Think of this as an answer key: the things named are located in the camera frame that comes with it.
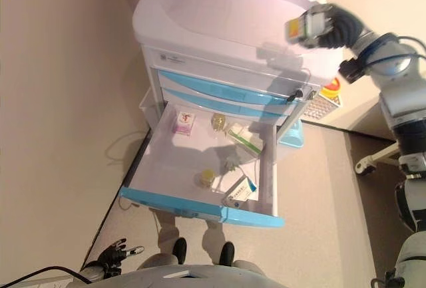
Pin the blue white medicine box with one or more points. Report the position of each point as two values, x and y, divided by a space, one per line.
239 193

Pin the red print purple medicine box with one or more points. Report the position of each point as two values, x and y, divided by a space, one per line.
183 122

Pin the white medical cart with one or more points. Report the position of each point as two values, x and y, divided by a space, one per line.
216 18

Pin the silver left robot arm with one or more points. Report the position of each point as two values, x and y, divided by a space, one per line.
94 273

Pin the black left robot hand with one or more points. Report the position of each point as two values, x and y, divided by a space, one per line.
111 258

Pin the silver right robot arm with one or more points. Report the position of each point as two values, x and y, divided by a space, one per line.
399 101

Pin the silver robot leg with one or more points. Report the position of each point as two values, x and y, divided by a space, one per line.
228 254
179 251

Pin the cart label sticker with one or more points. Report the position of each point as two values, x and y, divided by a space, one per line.
173 58

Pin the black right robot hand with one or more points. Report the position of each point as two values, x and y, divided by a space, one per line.
339 25

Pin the white side bin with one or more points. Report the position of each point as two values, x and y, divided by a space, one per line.
146 105

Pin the grey robot torso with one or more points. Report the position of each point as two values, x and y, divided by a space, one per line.
199 278

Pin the small yellow lidded bottle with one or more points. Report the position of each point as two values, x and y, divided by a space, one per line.
207 177

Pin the silver left robot leg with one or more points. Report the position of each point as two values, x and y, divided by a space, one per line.
179 251

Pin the gold foil packet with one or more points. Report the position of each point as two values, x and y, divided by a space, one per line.
218 122

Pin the silver right robot leg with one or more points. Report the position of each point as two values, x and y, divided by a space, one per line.
228 254

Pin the light blue lidded bin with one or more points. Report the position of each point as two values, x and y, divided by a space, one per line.
293 135

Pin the small white medicine box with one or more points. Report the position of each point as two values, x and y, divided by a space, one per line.
293 30

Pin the yellow red-lidded sharps container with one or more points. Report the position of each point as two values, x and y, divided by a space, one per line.
331 90

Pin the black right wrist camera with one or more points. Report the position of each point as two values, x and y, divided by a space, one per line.
352 70

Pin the green white medicine box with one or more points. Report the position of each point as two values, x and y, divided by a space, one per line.
244 138

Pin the black cart key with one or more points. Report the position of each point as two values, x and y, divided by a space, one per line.
295 95

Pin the white bed caster wheel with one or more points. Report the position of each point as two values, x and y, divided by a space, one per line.
363 165

